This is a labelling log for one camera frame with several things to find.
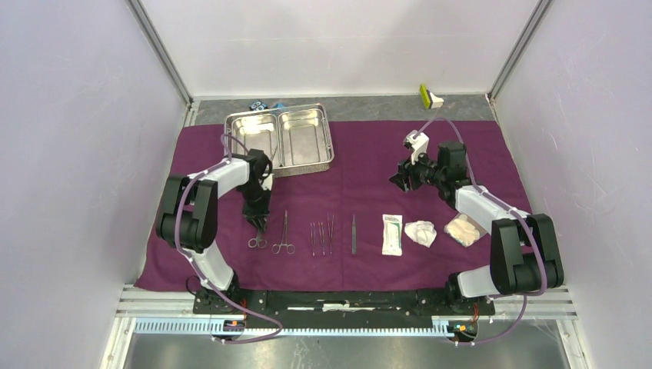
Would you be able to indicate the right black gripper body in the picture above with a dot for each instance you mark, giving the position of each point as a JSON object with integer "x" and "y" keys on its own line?
{"x": 426, "y": 172}

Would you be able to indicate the aluminium frame rail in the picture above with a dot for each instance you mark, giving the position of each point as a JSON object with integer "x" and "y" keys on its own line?
{"x": 149, "y": 312}

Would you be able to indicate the steel forceps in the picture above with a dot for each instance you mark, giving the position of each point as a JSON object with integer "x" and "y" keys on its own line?
{"x": 284, "y": 244}
{"x": 322, "y": 237}

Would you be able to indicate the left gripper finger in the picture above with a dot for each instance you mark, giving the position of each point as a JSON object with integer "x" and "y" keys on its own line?
{"x": 254, "y": 222}
{"x": 262, "y": 224}

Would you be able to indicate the metal instrument tray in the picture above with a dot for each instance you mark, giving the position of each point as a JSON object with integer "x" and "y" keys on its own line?
{"x": 297, "y": 138}

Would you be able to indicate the steel surgical scissors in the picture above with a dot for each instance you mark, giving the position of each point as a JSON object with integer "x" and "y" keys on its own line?
{"x": 258, "y": 241}

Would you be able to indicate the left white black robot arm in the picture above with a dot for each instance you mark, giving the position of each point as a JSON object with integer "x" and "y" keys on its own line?
{"x": 187, "y": 217}

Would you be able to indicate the white sterile packet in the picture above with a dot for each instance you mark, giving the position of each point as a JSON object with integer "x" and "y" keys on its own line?
{"x": 392, "y": 232}

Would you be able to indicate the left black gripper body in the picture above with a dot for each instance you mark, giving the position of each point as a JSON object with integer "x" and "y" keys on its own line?
{"x": 256, "y": 199}

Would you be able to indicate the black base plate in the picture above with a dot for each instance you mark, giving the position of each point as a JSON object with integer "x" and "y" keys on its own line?
{"x": 360, "y": 309}

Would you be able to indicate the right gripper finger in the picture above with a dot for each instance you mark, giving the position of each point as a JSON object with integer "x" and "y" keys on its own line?
{"x": 402, "y": 172}
{"x": 407, "y": 185}

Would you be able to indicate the yellow green white object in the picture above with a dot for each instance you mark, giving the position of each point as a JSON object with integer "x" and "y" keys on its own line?
{"x": 429, "y": 99}

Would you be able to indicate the steel scalpel handle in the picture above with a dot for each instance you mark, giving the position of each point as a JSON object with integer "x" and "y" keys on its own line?
{"x": 330, "y": 225}
{"x": 353, "y": 235}

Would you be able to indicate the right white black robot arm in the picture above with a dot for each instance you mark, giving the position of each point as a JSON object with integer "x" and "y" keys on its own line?
{"x": 524, "y": 253}

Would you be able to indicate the white gauze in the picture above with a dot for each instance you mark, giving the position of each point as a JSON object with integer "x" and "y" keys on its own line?
{"x": 421, "y": 232}

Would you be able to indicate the beige gauze roll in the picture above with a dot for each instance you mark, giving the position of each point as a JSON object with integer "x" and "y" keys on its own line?
{"x": 464, "y": 230}

